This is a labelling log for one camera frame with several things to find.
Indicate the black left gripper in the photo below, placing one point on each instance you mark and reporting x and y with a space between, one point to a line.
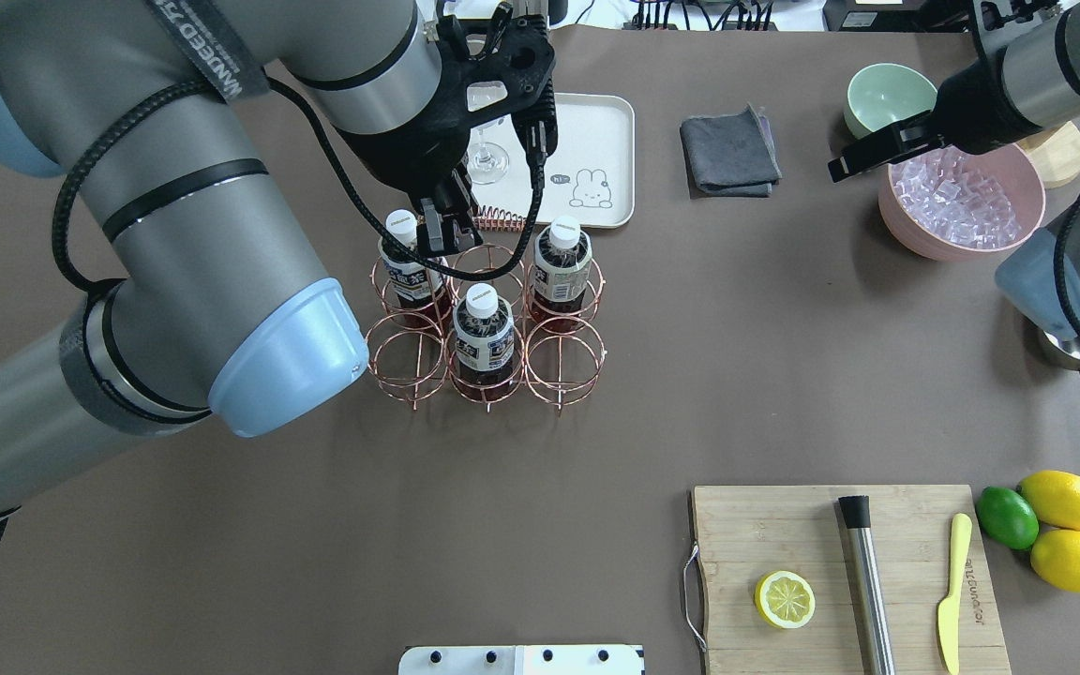
406 157

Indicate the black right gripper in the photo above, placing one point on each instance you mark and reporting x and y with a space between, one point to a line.
969 114

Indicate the tea bottle white cap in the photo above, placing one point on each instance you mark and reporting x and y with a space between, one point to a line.
417 289

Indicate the copper wire bottle basket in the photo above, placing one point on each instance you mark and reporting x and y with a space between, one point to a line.
533 330

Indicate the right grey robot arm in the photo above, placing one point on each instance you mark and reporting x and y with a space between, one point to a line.
1024 83

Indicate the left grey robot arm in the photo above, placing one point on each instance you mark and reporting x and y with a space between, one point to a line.
200 293

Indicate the mint green bowl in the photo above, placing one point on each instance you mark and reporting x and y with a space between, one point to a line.
885 92

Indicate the pink bowl with ice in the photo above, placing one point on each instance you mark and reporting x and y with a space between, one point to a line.
949 206

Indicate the clear wine glass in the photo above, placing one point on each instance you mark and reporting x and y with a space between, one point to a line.
487 161

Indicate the round wooden stand base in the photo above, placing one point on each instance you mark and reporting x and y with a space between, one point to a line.
1054 154

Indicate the cream rabbit tray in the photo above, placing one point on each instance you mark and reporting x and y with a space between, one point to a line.
591 175

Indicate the grey folded cloth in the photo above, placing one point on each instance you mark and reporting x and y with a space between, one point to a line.
731 155

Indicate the green lime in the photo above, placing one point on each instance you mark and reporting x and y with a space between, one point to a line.
1007 518

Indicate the upper whole yellow lemon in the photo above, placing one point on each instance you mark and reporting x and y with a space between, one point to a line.
1054 497

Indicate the whole yellow lemon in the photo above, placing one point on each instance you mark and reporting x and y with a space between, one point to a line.
1054 497
1055 558

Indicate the yellow plastic knife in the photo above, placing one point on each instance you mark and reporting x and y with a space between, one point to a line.
949 606

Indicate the bamboo cutting board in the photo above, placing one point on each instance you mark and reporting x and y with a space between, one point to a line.
742 533

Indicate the lower whole yellow lemon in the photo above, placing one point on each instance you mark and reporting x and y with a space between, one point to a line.
1055 558

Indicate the half lemon slice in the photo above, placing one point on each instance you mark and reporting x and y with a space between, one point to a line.
785 600

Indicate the steel muddler black tip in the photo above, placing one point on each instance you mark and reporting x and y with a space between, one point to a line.
855 511

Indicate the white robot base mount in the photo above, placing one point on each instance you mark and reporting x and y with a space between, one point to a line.
585 658

